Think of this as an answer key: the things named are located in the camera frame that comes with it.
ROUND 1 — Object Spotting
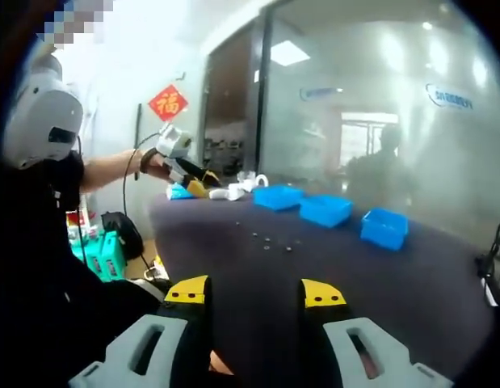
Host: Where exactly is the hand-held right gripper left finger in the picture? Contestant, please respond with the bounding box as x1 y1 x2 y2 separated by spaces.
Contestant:
67 275 213 388

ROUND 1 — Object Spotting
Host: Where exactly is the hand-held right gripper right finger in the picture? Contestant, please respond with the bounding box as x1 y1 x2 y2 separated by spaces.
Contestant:
300 278 455 388

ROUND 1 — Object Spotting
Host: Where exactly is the blue plastic bin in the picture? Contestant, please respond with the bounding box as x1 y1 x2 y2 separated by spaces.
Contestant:
360 208 409 251
300 194 354 228
252 184 305 212

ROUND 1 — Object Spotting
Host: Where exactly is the screws nuts washers group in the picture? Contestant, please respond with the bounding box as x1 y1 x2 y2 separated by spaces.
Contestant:
235 221 303 251

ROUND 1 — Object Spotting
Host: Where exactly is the person's left hand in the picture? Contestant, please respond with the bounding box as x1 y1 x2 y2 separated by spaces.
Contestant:
146 151 173 183

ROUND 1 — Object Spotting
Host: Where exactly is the person's right hand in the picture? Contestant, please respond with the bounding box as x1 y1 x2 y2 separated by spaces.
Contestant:
208 349 235 376

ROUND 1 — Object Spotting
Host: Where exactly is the blue white tissue pack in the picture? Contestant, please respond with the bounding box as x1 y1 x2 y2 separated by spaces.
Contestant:
166 182 195 201

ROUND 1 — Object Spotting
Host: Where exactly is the dark wristband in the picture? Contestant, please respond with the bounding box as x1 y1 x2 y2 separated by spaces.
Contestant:
139 147 158 175

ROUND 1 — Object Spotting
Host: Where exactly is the black bag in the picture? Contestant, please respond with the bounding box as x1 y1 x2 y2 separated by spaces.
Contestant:
101 211 145 259

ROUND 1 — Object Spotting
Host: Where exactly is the green plastic crate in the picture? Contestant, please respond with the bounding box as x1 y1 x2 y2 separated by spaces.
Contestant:
71 230 125 282

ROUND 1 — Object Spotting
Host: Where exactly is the person's black clothing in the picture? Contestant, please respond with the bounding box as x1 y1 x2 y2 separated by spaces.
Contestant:
0 153 162 388

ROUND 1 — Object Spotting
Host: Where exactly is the red white box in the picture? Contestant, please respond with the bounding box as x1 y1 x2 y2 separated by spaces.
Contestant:
65 209 97 239

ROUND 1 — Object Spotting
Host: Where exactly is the blue logo decal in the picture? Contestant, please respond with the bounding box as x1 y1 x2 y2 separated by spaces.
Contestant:
300 86 343 102

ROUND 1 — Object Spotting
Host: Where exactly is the black door handle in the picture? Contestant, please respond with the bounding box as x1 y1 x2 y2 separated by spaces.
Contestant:
134 103 142 181

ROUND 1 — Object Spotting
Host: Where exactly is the red diamond wall decoration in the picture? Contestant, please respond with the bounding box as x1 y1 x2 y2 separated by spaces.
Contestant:
147 83 189 123

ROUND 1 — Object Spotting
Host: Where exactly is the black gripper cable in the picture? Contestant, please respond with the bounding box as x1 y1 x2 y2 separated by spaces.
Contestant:
120 131 164 270

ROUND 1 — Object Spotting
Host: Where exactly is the dark door frame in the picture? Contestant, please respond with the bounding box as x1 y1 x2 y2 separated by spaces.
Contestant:
253 7 275 179

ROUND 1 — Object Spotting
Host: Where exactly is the black device cable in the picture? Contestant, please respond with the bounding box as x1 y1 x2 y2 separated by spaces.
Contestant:
74 135 88 264

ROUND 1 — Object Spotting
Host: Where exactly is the black cable bundle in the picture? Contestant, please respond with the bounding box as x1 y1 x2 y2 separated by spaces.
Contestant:
475 220 500 308

